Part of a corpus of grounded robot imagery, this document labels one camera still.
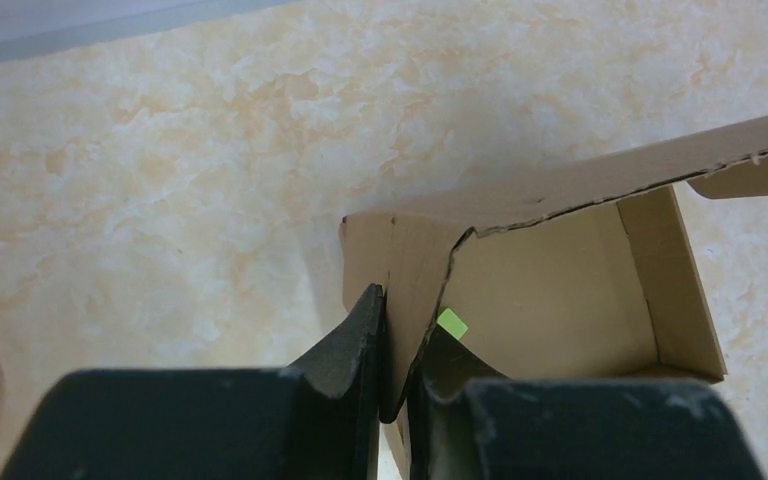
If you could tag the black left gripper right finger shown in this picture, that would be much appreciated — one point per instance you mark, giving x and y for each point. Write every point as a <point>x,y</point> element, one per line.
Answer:
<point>467,421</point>

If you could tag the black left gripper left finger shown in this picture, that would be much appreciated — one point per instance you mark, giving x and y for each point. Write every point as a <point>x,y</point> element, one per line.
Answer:
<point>316,418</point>

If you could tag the small green block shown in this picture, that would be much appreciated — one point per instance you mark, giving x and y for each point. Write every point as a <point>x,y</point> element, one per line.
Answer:
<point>450,322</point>

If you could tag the brown cardboard box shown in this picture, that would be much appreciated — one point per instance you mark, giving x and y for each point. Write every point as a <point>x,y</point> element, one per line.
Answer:
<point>569,271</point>

